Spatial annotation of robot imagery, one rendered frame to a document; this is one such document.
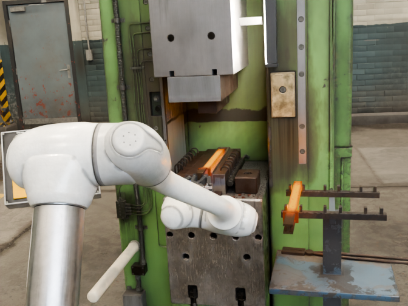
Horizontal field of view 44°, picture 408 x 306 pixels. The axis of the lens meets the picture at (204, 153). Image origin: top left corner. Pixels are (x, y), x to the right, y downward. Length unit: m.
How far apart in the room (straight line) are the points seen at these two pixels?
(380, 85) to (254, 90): 5.76
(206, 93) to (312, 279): 0.75
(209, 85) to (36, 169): 0.97
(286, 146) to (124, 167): 1.12
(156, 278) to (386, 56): 6.20
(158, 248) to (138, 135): 1.33
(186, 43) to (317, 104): 0.55
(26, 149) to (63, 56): 7.41
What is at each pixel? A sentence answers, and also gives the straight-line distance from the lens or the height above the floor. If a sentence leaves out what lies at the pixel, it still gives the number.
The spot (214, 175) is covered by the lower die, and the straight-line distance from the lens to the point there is 1.92.
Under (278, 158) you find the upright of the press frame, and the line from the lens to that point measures 2.02.
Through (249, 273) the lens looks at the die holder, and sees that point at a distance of 1.99.
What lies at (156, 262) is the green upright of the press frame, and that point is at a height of 0.54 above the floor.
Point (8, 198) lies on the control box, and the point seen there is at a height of 0.98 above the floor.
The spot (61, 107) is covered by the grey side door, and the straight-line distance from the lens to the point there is 8.57.
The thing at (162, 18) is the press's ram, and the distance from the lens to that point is 1.89.
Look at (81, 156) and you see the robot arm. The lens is 1.02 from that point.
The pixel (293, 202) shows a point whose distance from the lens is 1.64.
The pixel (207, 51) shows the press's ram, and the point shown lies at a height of 1.45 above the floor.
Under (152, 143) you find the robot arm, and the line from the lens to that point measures 0.99.
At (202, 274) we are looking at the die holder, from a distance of 2.03.
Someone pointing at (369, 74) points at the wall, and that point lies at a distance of 7.94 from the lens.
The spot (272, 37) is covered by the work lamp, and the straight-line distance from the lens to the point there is 1.92.
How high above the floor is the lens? 1.53
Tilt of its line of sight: 14 degrees down
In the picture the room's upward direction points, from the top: 3 degrees counter-clockwise
